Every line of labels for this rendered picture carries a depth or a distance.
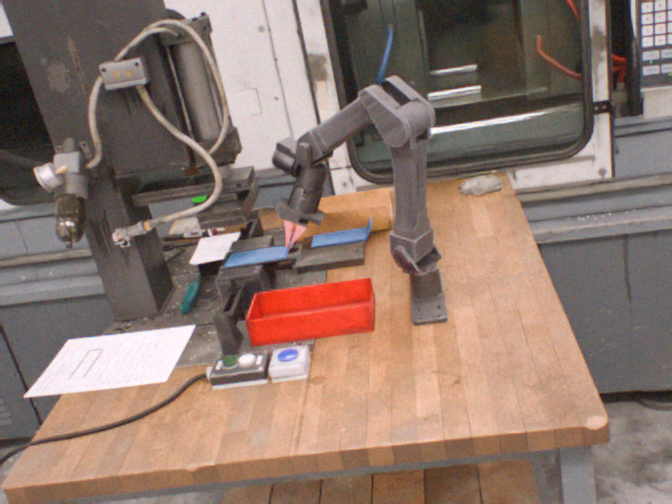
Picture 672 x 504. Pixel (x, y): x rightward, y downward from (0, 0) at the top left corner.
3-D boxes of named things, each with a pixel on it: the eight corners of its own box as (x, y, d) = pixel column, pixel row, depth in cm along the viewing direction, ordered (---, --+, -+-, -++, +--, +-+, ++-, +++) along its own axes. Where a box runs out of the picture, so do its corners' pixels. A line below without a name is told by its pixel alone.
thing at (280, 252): (291, 257, 167) (289, 244, 166) (224, 266, 169) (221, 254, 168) (296, 245, 174) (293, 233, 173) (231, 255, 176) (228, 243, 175)
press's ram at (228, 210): (253, 235, 160) (218, 97, 148) (136, 252, 163) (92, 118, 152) (266, 203, 176) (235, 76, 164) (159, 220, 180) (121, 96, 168)
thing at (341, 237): (373, 238, 185) (371, 227, 184) (311, 248, 187) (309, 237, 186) (373, 227, 192) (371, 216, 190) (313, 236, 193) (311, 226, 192)
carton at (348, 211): (392, 232, 193) (387, 204, 190) (296, 246, 197) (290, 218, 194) (392, 213, 205) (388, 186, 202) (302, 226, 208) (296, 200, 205)
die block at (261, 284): (268, 307, 167) (260, 277, 164) (224, 313, 169) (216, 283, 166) (280, 266, 186) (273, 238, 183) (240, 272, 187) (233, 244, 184)
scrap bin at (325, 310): (374, 331, 150) (369, 305, 147) (251, 347, 153) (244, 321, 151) (375, 301, 160) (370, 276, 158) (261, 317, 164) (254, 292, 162)
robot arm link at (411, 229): (390, 262, 155) (382, 109, 139) (409, 248, 159) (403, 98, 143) (415, 271, 151) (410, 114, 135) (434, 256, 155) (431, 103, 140)
